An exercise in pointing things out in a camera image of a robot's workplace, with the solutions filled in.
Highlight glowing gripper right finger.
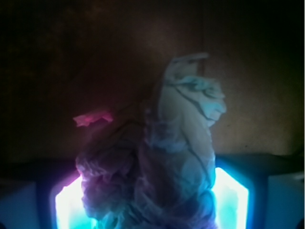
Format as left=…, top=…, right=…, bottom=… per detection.
left=213, top=157, right=269, bottom=229

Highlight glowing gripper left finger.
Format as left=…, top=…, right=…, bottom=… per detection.
left=35, top=174, right=101, bottom=229

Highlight white paper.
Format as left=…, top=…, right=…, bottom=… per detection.
left=74, top=53, right=226, bottom=229

